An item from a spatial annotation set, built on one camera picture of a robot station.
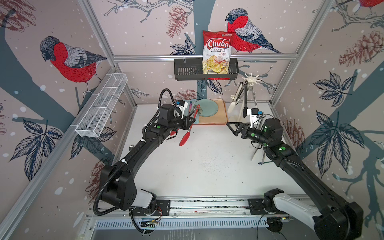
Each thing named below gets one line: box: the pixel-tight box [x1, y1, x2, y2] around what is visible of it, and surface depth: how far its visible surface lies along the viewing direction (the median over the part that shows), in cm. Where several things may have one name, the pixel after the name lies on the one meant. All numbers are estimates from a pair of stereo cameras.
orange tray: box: [194, 98, 228, 125], surface depth 113 cm
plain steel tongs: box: [247, 83, 258, 106], surface depth 80 cm
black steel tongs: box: [242, 81, 248, 118], surface depth 83 cm
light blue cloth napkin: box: [193, 114, 200, 124], surface depth 81 cm
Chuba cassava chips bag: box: [202, 30, 234, 75], surface depth 87 cm
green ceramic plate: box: [194, 99, 219, 117], surface depth 121 cm
